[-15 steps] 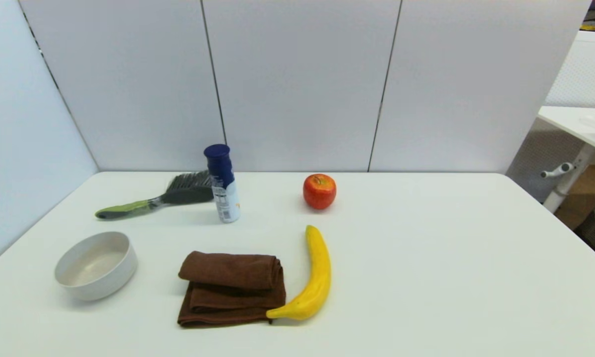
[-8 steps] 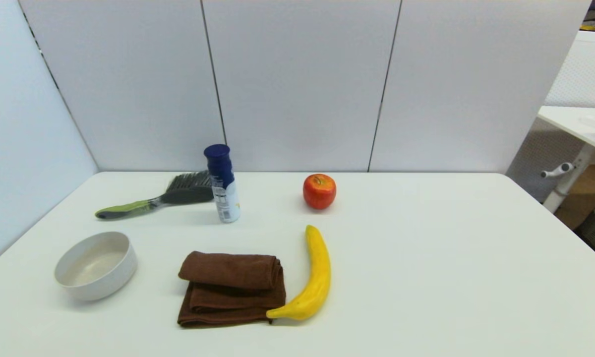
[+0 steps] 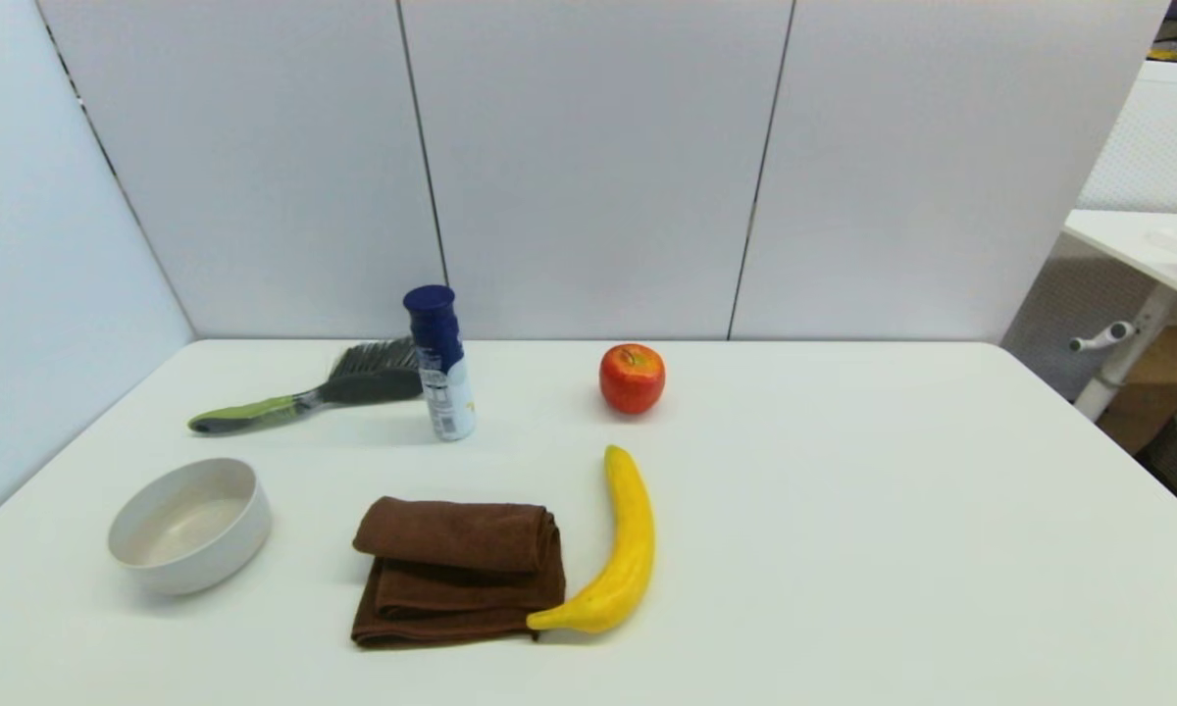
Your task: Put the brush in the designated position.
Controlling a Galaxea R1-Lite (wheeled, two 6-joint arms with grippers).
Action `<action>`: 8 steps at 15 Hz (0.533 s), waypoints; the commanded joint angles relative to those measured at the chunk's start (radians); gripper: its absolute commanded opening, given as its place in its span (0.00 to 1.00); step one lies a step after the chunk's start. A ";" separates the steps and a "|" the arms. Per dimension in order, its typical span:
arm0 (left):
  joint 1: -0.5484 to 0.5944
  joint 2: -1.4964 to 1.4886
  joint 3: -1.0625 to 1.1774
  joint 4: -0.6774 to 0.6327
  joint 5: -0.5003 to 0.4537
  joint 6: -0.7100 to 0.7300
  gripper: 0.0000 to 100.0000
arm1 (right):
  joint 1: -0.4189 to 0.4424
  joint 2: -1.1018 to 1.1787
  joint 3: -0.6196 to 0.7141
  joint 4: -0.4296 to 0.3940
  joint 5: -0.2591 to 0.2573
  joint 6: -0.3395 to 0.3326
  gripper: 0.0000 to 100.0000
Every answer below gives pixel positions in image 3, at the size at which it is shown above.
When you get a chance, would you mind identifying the brown cardboard box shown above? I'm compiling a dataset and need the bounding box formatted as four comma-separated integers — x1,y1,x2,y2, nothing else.
1099,326,1177,457

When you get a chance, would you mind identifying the blue and white spray can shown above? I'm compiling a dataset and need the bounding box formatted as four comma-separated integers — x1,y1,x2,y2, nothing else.
402,285,478,442

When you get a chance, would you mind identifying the red apple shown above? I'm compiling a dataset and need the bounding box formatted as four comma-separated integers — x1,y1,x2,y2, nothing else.
599,343,667,415

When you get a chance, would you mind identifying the folded brown towel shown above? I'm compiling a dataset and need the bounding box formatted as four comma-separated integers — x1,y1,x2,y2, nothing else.
350,496,567,649

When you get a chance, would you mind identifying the white round bowl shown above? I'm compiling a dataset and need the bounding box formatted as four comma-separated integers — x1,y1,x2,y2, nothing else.
107,458,273,597

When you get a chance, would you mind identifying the white desk leg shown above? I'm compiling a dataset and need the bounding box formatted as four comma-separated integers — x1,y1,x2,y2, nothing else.
1074,284,1177,423

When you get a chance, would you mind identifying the yellow banana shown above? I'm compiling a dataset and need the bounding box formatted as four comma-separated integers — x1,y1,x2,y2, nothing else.
527,445,657,635

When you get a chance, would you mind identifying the white background desk top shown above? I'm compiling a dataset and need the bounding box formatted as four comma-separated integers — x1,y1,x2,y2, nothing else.
1063,209,1177,315

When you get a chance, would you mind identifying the grey brush with green handle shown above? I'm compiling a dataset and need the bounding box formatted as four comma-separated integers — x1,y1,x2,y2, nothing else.
187,337,426,436

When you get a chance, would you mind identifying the white desk crank handle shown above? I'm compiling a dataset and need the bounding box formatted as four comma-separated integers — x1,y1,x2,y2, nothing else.
1070,321,1136,353

